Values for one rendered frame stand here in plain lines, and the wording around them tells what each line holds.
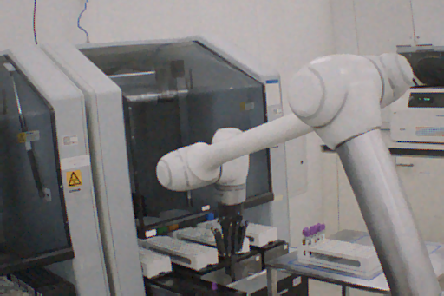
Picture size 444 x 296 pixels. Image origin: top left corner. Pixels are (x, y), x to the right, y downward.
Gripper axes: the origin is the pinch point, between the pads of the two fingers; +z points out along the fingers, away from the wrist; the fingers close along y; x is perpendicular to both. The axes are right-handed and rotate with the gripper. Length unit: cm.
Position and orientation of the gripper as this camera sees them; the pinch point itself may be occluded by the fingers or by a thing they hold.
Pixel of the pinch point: (230, 264)
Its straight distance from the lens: 175.7
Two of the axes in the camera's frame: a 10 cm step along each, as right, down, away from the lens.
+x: 6.1, 1.2, -7.8
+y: -7.9, 1.0, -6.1
